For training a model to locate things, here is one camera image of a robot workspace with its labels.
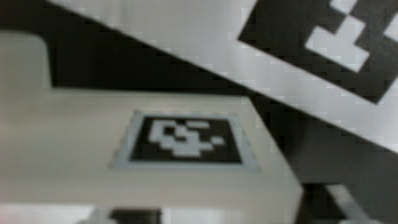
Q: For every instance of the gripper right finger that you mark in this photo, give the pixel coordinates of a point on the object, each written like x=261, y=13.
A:
x=331, y=207

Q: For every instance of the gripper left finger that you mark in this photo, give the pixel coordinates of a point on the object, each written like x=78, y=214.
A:
x=124, y=215

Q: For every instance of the white drawer cabinet frame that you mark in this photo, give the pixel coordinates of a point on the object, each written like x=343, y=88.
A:
x=132, y=149

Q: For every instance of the white front barrier rail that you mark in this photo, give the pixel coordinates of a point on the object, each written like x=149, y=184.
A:
x=304, y=49

